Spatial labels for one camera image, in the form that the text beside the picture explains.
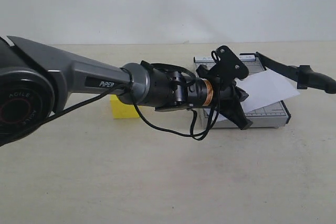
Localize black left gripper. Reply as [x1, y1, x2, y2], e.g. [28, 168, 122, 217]
[196, 65, 253, 130]

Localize white paper sheet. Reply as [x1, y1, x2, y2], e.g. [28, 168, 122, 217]
[216, 70, 301, 123]

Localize yellow foam cube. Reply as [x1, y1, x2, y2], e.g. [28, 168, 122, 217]
[110, 95, 140, 119]

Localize black cutter blade arm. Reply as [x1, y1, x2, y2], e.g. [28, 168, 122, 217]
[255, 52, 335, 94]

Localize grey paper cutter base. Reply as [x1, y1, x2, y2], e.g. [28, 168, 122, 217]
[193, 54, 291, 130]

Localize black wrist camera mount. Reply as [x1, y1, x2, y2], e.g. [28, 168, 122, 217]
[208, 46, 249, 84]

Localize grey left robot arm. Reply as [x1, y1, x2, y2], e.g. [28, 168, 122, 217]
[1, 36, 251, 145]

